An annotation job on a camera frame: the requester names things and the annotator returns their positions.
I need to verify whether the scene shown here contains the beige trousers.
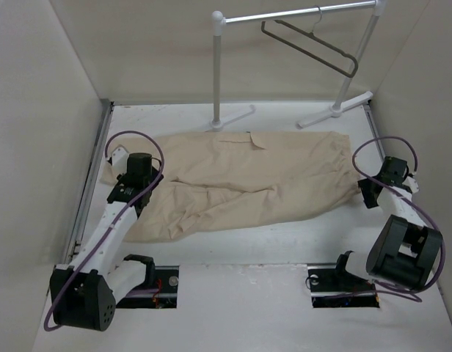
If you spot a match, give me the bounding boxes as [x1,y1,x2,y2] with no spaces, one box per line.
[114,131,359,243]

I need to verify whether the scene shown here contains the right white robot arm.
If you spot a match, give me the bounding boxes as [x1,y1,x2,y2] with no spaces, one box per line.
[358,156,445,300]

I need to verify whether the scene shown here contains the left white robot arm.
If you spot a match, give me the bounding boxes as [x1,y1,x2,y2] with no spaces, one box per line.
[43,151,163,331]

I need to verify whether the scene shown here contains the white clothes rack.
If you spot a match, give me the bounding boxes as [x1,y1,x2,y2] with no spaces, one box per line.
[211,1,387,131]

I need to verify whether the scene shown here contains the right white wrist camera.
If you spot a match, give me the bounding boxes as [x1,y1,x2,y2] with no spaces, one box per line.
[404,173,420,194]

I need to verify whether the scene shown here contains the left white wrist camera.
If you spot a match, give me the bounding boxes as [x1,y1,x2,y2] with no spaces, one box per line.
[107,145,129,174]

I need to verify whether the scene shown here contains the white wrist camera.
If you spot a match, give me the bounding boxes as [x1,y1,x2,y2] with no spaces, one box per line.
[107,145,129,174]
[404,173,420,194]

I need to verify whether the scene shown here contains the grey clothes hanger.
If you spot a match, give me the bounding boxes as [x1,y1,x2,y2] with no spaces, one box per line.
[260,5,359,78]

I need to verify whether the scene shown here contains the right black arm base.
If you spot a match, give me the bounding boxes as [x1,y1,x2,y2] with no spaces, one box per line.
[305,268,380,309]

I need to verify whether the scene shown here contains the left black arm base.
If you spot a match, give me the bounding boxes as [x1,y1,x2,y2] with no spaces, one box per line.
[116,266,180,309]

